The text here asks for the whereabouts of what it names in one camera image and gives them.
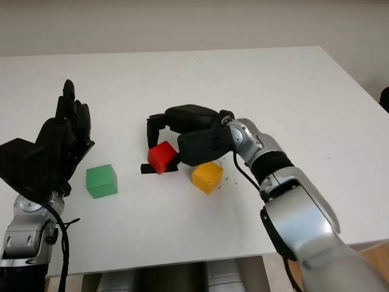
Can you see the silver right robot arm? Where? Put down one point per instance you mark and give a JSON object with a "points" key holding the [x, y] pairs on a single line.
{"points": [[304, 219]]}

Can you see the green wooden block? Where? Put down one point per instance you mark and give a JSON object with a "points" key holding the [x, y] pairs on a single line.
{"points": [[101, 182]]}

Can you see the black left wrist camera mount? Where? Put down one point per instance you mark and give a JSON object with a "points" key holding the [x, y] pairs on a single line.
{"points": [[21, 164]]}

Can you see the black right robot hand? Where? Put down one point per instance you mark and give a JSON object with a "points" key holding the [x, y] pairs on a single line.
{"points": [[191, 118]]}

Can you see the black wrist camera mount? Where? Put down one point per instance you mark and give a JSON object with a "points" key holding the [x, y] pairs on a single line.
{"points": [[21, 164], [200, 146]]}

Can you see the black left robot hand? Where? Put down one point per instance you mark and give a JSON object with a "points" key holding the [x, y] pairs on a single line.
{"points": [[57, 134]]}

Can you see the silver robot leg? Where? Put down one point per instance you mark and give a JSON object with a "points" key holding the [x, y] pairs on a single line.
{"points": [[223, 276], [120, 283]]}

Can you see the black tape strip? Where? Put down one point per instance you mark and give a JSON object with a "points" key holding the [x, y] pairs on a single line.
{"points": [[146, 169]]}

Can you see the white table leg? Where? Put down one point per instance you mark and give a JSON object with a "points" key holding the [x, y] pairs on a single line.
{"points": [[269, 273]]}

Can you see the yellow wooden block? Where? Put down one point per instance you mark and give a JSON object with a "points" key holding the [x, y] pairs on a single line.
{"points": [[206, 178]]}

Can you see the black round object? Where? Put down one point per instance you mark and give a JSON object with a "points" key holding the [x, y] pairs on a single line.
{"points": [[385, 98]]}

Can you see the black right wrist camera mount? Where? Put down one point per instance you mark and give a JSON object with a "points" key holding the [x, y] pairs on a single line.
{"points": [[200, 146]]}

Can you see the silver robot left leg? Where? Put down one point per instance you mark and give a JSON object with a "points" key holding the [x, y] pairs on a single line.
{"points": [[120, 283]]}

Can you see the silver robot right leg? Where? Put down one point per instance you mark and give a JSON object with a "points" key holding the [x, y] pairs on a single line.
{"points": [[223, 276]]}

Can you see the red wooden block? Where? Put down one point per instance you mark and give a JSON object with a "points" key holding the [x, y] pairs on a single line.
{"points": [[161, 155]]}

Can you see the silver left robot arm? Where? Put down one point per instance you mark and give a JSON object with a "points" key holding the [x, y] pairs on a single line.
{"points": [[27, 237]]}

